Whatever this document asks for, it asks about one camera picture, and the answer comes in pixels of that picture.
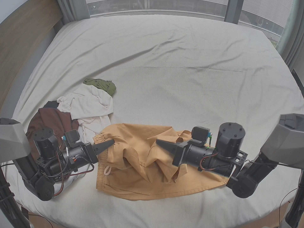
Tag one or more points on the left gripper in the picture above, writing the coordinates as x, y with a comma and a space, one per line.
78, 157

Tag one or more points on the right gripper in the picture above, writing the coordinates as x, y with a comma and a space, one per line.
201, 157

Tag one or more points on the tan shorts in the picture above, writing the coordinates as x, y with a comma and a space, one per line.
133, 136

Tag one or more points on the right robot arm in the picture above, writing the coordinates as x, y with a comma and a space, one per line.
285, 141

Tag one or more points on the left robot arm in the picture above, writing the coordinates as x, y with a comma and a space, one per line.
14, 139

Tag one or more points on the bed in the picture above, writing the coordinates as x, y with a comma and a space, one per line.
178, 56

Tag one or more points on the brown garment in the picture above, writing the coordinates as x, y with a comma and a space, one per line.
52, 117

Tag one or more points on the white garment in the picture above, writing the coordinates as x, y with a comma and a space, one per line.
90, 103

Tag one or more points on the black garment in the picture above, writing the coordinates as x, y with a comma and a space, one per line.
51, 104

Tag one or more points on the olive green garment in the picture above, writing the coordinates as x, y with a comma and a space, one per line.
104, 85

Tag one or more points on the grey-green curtain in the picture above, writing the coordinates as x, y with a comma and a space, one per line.
294, 32
71, 3

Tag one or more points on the window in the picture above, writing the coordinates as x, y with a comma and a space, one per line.
166, 1

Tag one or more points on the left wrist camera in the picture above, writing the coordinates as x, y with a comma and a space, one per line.
71, 136

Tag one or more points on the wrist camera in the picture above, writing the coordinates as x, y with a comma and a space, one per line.
200, 133
71, 136

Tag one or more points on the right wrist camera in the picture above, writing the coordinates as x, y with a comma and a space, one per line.
200, 133

